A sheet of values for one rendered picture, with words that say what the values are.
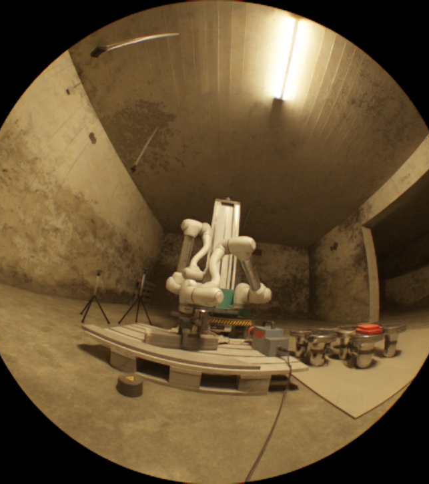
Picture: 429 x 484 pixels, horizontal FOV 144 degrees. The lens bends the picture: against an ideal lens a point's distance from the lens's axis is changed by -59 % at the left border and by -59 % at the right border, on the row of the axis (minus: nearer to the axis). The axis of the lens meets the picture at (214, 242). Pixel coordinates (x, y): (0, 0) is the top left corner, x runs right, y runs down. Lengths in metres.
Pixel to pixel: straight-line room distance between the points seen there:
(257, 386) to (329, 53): 3.14
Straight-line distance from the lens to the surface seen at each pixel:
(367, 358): 1.36
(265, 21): 2.52
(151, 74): 2.79
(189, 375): 0.86
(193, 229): 1.68
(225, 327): 1.63
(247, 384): 0.89
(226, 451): 0.61
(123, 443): 0.59
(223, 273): 1.98
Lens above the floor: 0.46
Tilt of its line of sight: 21 degrees up
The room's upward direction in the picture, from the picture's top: 7 degrees clockwise
